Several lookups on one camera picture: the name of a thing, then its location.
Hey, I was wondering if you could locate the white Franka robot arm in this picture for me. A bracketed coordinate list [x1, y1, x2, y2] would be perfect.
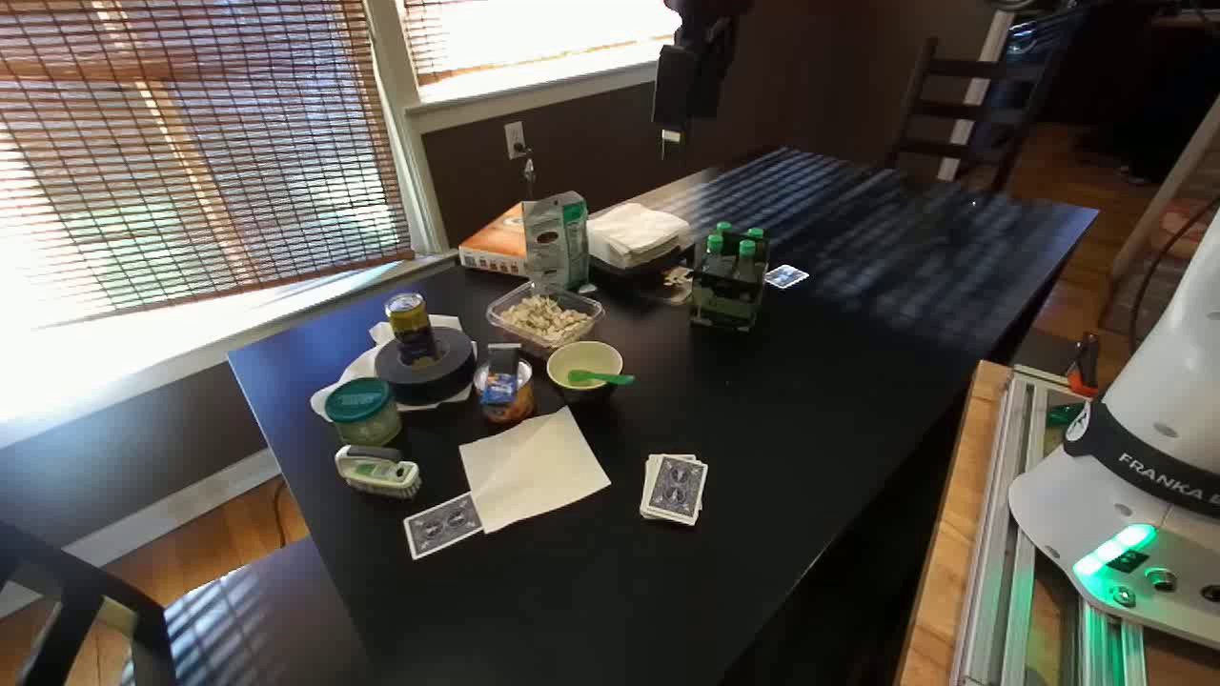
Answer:
[1006, 225, 1220, 646]

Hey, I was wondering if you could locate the jar with green lid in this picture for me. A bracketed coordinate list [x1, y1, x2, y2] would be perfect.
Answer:
[325, 378, 400, 447]

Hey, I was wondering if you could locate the white bowl with green spoon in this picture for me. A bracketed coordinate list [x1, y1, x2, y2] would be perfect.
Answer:
[546, 340, 633, 392]

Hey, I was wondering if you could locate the clear plastic food container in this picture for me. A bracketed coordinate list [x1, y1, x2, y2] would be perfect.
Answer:
[489, 282, 603, 350]

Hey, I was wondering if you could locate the folded white towel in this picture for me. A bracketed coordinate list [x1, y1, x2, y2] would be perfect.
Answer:
[587, 202, 690, 269]

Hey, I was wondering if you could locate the white green carton box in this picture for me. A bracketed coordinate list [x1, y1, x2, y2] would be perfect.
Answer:
[523, 189, 587, 294]

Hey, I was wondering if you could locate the green bottle pack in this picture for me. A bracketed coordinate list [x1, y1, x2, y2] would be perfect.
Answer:
[690, 222, 770, 332]

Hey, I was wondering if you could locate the white paper napkin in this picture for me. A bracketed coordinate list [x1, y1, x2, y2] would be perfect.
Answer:
[457, 409, 611, 534]

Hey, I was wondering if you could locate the orange book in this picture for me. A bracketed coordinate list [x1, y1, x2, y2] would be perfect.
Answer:
[457, 207, 527, 278]

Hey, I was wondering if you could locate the blue playing card deck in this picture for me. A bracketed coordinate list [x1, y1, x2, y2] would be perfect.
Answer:
[640, 453, 709, 527]

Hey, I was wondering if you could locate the black tape roll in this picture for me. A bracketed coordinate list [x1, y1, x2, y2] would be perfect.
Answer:
[373, 326, 478, 402]

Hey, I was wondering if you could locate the small blue card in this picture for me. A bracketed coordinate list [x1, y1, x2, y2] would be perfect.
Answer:
[765, 264, 808, 291]

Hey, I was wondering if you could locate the yellow blue drink can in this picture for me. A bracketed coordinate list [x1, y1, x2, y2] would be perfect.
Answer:
[385, 291, 434, 360]

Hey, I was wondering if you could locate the white napkin under tape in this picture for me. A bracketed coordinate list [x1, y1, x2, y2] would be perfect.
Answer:
[309, 316, 478, 414]

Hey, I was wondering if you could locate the single blue playing card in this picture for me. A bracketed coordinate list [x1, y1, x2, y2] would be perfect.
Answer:
[403, 490, 479, 559]

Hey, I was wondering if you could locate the black wooden chair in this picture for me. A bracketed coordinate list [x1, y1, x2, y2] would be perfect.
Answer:
[886, 12, 1075, 189]

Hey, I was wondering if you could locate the dark chair front left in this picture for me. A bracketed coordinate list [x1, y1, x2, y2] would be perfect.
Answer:
[0, 523, 179, 686]

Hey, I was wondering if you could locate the white wall outlet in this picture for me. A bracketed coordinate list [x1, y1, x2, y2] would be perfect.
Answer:
[502, 120, 530, 161]

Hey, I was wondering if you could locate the black camera on stand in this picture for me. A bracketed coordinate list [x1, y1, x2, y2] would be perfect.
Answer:
[650, 0, 756, 143]

